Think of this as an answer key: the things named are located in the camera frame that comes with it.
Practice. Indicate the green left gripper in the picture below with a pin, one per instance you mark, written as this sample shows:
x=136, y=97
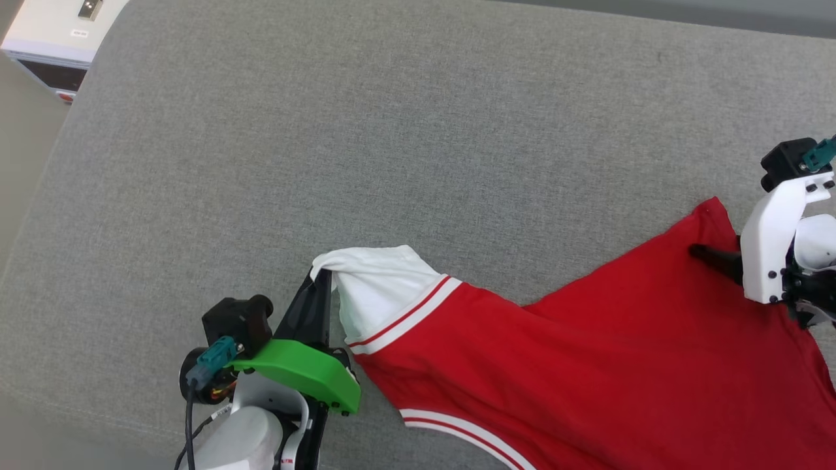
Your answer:
x=300, y=365

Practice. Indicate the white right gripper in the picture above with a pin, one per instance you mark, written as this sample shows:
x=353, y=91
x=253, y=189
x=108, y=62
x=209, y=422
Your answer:
x=767, y=248

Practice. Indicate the red basketball jersey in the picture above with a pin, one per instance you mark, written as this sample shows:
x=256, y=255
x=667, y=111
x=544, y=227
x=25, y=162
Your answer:
x=588, y=365

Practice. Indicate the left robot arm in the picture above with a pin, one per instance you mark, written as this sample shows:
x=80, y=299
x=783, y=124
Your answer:
x=241, y=437

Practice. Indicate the white equipment case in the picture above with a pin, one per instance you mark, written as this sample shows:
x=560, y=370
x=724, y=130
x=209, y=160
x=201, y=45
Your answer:
x=52, y=39

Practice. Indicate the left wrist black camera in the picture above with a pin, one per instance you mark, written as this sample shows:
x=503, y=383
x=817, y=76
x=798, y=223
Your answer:
x=235, y=323

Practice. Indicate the wrist black camera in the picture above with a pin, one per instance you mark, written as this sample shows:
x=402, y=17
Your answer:
x=235, y=323
x=784, y=163

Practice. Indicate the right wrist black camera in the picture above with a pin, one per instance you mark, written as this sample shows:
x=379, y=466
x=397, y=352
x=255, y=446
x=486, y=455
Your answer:
x=784, y=163

